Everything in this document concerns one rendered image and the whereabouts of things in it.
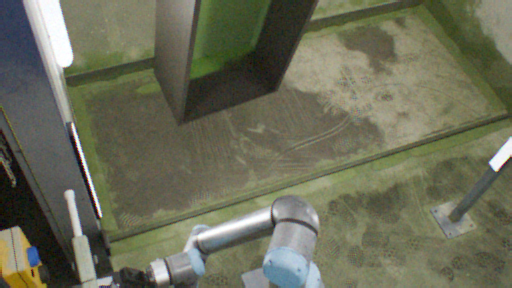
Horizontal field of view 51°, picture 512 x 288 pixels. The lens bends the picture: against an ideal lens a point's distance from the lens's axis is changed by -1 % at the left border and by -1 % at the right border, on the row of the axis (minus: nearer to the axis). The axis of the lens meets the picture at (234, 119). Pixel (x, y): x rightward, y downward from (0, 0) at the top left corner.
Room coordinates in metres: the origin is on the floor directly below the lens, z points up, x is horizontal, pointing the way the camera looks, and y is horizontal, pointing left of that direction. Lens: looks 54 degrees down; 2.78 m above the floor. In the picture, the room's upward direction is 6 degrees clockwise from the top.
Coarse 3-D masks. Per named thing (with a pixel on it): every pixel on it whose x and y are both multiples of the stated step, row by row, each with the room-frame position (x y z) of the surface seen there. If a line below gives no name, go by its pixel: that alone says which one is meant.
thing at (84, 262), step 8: (72, 192) 0.84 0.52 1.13; (72, 200) 0.81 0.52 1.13; (72, 208) 0.78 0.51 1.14; (72, 216) 0.75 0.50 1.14; (72, 224) 0.72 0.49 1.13; (80, 232) 0.70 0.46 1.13; (72, 240) 0.67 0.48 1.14; (80, 240) 0.67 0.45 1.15; (80, 248) 0.64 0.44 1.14; (88, 248) 0.65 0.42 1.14; (80, 256) 0.61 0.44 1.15; (88, 256) 0.62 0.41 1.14; (80, 264) 0.59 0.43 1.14; (88, 264) 0.59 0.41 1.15; (80, 272) 0.56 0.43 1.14; (88, 272) 0.57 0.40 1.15; (80, 280) 0.54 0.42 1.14; (88, 280) 0.54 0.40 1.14; (96, 280) 0.56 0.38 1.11
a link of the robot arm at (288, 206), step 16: (272, 208) 0.71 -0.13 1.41; (288, 208) 0.68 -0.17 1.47; (304, 208) 0.68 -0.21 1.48; (224, 224) 0.77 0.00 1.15; (240, 224) 0.73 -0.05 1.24; (256, 224) 0.71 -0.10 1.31; (272, 224) 0.67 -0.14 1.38; (192, 240) 0.77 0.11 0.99; (208, 240) 0.74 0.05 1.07; (224, 240) 0.72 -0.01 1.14; (240, 240) 0.70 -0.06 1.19; (208, 256) 0.74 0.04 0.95
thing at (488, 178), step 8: (488, 168) 1.50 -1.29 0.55; (504, 168) 1.47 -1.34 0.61; (488, 176) 1.47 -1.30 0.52; (496, 176) 1.47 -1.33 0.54; (480, 184) 1.48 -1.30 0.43; (488, 184) 1.46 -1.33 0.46; (472, 192) 1.48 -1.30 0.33; (480, 192) 1.46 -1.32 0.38; (464, 200) 1.48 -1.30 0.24; (472, 200) 1.46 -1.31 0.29; (456, 208) 1.49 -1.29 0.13; (464, 208) 1.46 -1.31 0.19; (448, 216) 1.49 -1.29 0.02; (456, 216) 1.46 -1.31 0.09
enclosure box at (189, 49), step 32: (160, 0) 1.76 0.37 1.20; (192, 0) 1.47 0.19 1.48; (224, 0) 2.02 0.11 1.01; (256, 0) 2.14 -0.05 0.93; (288, 0) 1.98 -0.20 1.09; (160, 32) 1.78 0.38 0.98; (192, 32) 1.48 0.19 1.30; (224, 32) 2.10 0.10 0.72; (256, 32) 2.18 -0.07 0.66; (288, 32) 1.94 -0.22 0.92; (160, 64) 1.81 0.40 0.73; (192, 64) 2.01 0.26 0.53; (224, 64) 2.05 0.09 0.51; (256, 64) 2.09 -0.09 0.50; (288, 64) 1.88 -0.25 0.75; (192, 96) 1.82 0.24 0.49; (224, 96) 1.85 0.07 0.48; (256, 96) 1.87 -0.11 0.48
